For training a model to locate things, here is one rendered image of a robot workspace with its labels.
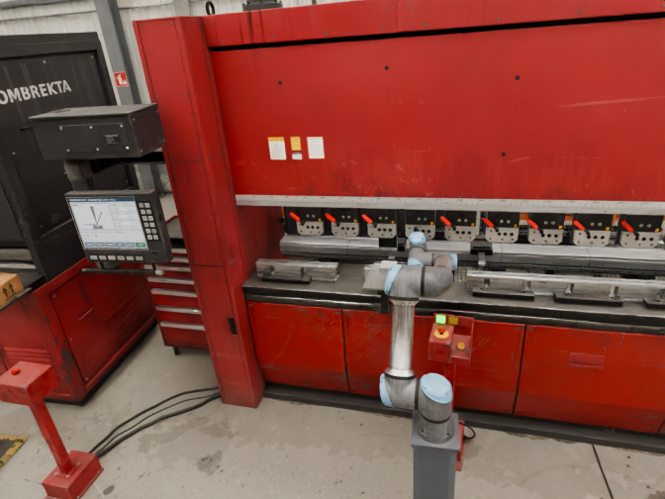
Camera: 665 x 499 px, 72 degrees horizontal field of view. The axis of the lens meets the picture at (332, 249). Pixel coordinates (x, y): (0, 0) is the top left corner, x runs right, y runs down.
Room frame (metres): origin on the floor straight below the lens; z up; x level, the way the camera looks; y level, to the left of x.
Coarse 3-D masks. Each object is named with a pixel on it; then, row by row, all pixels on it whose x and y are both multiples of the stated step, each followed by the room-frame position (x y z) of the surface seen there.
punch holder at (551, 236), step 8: (528, 216) 2.08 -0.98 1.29; (536, 216) 2.01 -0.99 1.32; (544, 216) 2.00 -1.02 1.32; (552, 216) 1.99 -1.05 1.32; (560, 216) 1.98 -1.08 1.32; (528, 224) 2.05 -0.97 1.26; (536, 224) 2.00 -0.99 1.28; (544, 224) 1.99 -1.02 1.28; (552, 224) 1.98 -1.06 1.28; (560, 224) 1.97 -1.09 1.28; (528, 232) 2.02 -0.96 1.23; (536, 232) 2.00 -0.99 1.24; (544, 232) 1.99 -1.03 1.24; (552, 232) 1.98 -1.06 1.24; (560, 232) 1.97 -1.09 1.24; (528, 240) 2.01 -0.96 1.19; (536, 240) 2.00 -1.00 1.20; (544, 240) 1.99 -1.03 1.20; (552, 240) 1.98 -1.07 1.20; (560, 240) 1.97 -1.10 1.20
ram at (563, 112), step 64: (256, 64) 2.40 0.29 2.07; (320, 64) 2.30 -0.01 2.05; (384, 64) 2.22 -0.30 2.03; (448, 64) 2.13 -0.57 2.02; (512, 64) 2.06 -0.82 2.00; (576, 64) 1.98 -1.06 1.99; (640, 64) 1.92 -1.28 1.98; (256, 128) 2.41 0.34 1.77; (320, 128) 2.31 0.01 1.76; (384, 128) 2.22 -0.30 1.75; (448, 128) 2.13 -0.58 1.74; (512, 128) 2.05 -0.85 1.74; (576, 128) 1.97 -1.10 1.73; (640, 128) 1.90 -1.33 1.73; (256, 192) 2.43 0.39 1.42; (320, 192) 2.32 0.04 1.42; (384, 192) 2.22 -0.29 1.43; (448, 192) 2.13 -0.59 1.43; (512, 192) 2.04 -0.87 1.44; (576, 192) 1.96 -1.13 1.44; (640, 192) 1.89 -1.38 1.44
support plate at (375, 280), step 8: (376, 264) 2.25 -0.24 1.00; (368, 272) 2.17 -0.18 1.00; (376, 272) 2.16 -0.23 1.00; (384, 272) 2.15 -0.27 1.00; (368, 280) 2.08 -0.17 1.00; (376, 280) 2.08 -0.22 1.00; (384, 280) 2.07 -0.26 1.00; (368, 288) 2.01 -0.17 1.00; (376, 288) 2.00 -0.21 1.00; (384, 288) 1.99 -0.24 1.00
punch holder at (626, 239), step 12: (624, 216) 1.91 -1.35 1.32; (636, 216) 1.88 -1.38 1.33; (648, 216) 1.87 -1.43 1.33; (660, 216) 1.86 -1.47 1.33; (624, 228) 1.89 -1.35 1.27; (636, 228) 1.88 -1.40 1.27; (648, 228) 1.87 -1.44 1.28; (660, 228) 1.85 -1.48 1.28; (624, 240) 1.89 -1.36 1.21; (636, 240) 1.88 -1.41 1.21; (648, 240) 1.86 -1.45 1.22
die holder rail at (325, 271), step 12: (264, 264) 2.45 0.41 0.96; (276, 264) 2.42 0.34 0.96; (288, 264) 2.40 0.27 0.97; (300, 264) 2.39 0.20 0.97; (312, 264) 2.37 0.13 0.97; (324, 264) 2.37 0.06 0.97; (336, 264) 2.35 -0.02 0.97; (312, 276) 2.36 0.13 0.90; (324, 276) 2.34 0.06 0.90; (336, 276) 2.36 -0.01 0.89
